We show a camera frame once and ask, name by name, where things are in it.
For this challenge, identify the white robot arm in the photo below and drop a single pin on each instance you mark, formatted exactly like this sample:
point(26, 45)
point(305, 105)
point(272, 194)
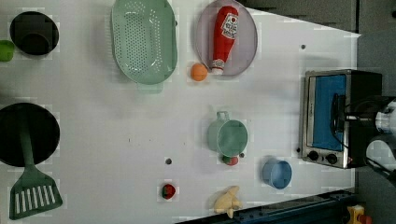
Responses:
point(384, 137)

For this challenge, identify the orange ball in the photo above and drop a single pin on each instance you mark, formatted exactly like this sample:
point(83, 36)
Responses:
point(198, 72)

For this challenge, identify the red tomato toy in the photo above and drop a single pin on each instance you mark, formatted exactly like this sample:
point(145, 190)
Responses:
point(231, 161)

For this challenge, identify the lilac oval plate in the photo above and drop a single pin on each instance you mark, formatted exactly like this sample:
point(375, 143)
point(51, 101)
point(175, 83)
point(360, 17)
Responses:
point(245, 45)

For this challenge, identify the red strawberry toy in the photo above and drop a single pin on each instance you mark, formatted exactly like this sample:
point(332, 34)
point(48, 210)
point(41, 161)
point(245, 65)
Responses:
point(168, 191)

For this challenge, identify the red ketchup bottle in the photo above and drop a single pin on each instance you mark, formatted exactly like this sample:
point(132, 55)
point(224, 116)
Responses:
point(225, 33)

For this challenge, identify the yellow banana toy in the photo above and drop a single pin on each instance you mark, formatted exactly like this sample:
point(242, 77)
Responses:
point(227, 203)

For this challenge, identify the green perforated colander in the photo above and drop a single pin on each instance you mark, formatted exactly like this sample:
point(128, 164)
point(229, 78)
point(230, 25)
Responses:
point(144, 39)

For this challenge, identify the blue cup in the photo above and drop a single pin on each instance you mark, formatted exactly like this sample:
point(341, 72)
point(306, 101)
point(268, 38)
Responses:
point(276, 173)

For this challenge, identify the large black pan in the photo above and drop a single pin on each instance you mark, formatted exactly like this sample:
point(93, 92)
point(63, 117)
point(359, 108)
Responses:
point(44, 132)

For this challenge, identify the green slotted spatula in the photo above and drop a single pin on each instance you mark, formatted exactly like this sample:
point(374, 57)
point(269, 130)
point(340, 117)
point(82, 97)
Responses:
point(34, 192)

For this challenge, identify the small black pot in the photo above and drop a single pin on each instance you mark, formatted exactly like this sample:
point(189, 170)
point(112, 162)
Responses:
point(34, 33)

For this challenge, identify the green object at edge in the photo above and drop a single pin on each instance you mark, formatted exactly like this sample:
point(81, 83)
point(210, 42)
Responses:
point(6, 50)

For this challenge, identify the green cup with handle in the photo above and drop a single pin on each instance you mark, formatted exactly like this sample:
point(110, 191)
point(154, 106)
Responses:
point(229, 137)

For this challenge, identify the blue frame rail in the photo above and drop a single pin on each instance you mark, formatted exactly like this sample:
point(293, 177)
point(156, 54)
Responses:
point(325, 208)

